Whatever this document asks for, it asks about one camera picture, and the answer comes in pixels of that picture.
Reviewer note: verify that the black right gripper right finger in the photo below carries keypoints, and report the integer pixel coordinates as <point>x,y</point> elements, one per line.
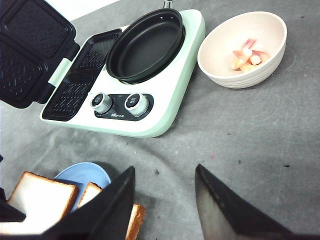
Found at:
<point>224,215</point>

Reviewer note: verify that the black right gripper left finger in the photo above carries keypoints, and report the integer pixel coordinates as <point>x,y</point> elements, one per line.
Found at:
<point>105,217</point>

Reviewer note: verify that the toast slice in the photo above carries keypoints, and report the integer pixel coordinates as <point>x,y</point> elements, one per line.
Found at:
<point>44,202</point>
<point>137,214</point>

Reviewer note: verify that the pink shrimp pieces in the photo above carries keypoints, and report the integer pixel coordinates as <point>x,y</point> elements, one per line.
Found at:
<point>246,58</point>

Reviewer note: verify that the cream ribbed bowl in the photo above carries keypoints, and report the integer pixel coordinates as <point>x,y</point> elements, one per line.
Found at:
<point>215,54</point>

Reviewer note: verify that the breakfast maker hinged lid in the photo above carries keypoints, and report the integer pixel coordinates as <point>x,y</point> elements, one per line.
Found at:
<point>37,47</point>

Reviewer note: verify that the mint green breakfast maker base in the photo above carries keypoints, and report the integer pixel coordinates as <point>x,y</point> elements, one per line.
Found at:
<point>70,104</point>

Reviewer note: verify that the blue plastic plate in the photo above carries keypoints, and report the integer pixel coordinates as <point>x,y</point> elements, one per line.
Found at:
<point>80,174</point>

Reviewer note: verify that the silver left control knob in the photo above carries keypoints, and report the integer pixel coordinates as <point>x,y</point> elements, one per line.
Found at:
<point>101,103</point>

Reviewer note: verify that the silver control knob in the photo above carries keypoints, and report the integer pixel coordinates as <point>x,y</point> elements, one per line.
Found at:
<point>136,104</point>
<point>101,103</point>

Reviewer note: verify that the silver right control knob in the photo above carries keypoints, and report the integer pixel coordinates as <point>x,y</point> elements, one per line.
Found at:
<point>136,104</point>

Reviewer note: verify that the black frying pan green handle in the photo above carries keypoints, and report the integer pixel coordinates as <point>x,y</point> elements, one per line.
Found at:
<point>147,46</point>

